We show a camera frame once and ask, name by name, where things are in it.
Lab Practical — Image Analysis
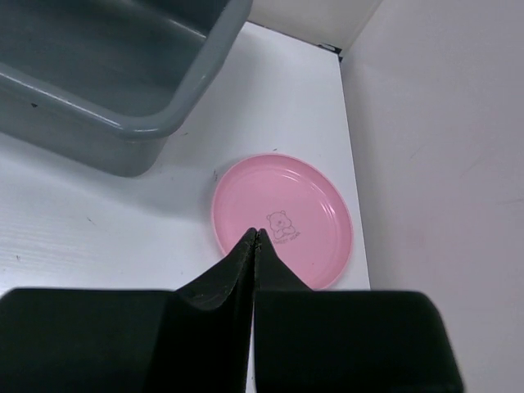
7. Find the grey plastic bin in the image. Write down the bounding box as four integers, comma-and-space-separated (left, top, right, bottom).
1, 0, 252, 177

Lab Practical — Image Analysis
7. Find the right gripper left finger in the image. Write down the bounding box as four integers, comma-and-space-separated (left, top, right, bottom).
1, 230, 255, 392

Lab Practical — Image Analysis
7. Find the pink bear plate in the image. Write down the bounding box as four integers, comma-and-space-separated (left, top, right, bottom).
211, 153, 354, 289

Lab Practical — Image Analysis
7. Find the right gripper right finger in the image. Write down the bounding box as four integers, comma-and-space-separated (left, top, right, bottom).
254, 231, 465, 392

